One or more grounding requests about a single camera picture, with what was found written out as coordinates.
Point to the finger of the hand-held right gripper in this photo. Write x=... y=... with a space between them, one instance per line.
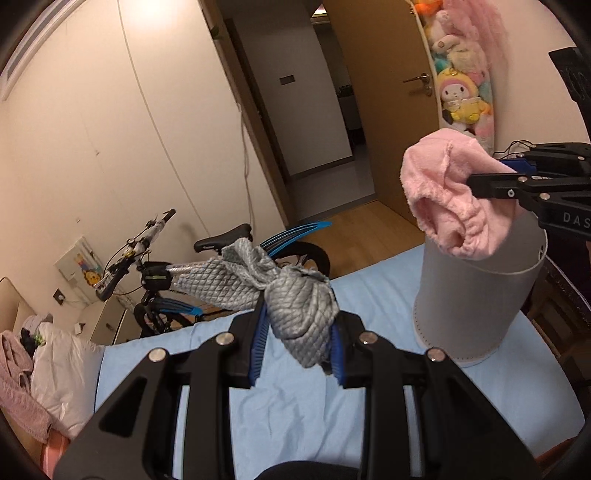
x=494 y=184
x=521 y=164

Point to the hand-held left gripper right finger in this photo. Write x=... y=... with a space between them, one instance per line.
x=336 y=360

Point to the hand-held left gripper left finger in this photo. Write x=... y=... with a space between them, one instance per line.
x=258 y=350

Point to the pink fuzzy cloth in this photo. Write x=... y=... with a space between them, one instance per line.
x=443 y=194

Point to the grey knotted cloth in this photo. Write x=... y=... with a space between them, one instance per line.
x=295 y=300

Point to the grey round bin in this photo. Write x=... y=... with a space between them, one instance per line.
x=471 y=300

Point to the light blue bed sheet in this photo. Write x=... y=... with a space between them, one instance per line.
x=295 y=415

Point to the hanging row of plush toys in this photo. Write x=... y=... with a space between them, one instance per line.
x=461 y=101

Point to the brown wooden furniture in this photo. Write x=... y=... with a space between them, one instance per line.
x=563 y=323

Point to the person's dark pants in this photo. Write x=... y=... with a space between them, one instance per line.
x=309 y=470

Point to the bicycle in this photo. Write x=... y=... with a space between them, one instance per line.
x=152 y=277

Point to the wooden door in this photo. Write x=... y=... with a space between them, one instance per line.
x=383 y=92

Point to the white nightstand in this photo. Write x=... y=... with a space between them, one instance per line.
x=108 y=323

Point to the white pillow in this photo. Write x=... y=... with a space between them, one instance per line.
x=64 y=374

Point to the lion picture board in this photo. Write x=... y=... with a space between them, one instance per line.
x=81 y=263

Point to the black cloth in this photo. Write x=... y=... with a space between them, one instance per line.
x=32 y=339

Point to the pink striped quilt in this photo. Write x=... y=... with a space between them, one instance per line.
x=53 y=450

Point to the mauve fleece blanket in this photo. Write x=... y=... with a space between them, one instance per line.
x=18 y=383

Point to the beige headboard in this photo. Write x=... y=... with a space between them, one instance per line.
x=9 y=300

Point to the dark wall socket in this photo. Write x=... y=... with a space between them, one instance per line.
x=59 y=297

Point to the dark wall switch panel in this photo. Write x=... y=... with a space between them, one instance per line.
x=286 y=80

